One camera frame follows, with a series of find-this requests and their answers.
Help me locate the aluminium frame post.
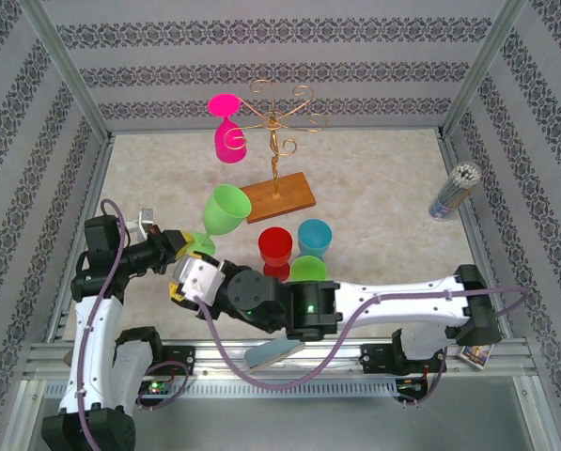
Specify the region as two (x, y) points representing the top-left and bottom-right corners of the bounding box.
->
(19, 0), (115, 147)
(437, 0), (530, 140)

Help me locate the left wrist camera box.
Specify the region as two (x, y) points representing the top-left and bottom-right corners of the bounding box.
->
(128, 209), (158, 236)

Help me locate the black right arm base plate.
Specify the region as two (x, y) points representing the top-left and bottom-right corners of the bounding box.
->
(360, 341), (446, 376)

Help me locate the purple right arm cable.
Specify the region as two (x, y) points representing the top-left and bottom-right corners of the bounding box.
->
(197, 286), (529, 410)

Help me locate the red wine glass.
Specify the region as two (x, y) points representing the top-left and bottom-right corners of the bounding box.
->
(257, 226), (294, 278)

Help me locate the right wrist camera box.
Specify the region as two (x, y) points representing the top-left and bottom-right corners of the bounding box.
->
(173, 257), (226, 302)

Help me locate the green wine glass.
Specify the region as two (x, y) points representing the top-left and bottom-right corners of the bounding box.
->
(289, 255), (329, 283)
(185, 183), (254, 258)

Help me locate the slotted metal cable duct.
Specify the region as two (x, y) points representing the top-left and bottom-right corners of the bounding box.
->
(39, 378), (401, 400)

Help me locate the blue wine glass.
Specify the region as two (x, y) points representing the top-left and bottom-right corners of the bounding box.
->
(297, 218), (334, 262)

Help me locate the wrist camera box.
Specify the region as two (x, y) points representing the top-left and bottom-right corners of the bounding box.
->
(173, 257), (226, 302)
(128, 209), (158, 236)

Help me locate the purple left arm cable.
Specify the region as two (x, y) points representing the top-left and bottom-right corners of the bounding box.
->
(75, 199), (191, 451)

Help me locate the aluminium side rail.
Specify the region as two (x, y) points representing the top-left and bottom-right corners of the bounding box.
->
(49, 133), (115, 342)
(437, 131), (514, 342)

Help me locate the pink wine glass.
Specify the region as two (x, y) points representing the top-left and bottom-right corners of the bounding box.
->
(208, 92), (249, 164)

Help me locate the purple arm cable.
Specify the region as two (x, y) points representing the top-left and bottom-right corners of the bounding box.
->
(197, 286), (529, 410)
(75, 199), (191, 451)

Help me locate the small printed card box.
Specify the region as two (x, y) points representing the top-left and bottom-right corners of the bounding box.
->
(457, 342), (496, 372)

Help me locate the small circuit board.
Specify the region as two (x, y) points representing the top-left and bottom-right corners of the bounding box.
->
(396, 377), (427, 394)
(136, 379), (174, 397)

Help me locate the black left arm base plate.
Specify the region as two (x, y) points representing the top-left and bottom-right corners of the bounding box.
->
(150, 344), (196, 377)

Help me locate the grey sponge block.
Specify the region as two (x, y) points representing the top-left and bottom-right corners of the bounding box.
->
(243, 338), (307, 375)

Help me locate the gold wire wine glass rack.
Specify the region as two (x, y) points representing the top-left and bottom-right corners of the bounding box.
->
(222, 78), (329, 226)

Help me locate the aluminium mounting rail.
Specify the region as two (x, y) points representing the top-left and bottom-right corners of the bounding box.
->
(23, 337), (539, 377)

